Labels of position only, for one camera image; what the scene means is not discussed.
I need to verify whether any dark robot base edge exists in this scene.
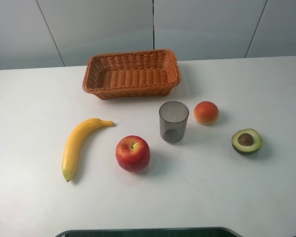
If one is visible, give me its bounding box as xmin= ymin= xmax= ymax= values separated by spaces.
xmin=57 ymin=228 xmax=240 ymax=237

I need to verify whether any orange red peach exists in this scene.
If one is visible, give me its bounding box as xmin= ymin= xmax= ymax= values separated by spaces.
xmin=194 ymin=101 xmax=219 ymax=125

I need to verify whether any yellow banana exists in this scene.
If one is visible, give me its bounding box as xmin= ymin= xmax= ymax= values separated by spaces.
xmin=62 ymin=118 xmax=114 ymax=182

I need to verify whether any grey translucent plastic cup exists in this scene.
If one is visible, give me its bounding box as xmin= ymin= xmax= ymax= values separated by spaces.
xmin=159 ymin=101 xmax=189 ymax=144

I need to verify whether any orange wicker basket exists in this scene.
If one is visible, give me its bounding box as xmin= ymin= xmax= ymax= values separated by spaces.
xmin=82 ymin=49 xmax=181 ymax=100

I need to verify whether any halved avocado with pit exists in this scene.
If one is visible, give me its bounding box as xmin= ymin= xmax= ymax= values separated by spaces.
xmin=231 ymin=128 xmax=262 ymax=155

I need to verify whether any red apple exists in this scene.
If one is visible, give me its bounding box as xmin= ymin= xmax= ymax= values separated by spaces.
xmin=115 ymin=135 xmax=150 ymax=172

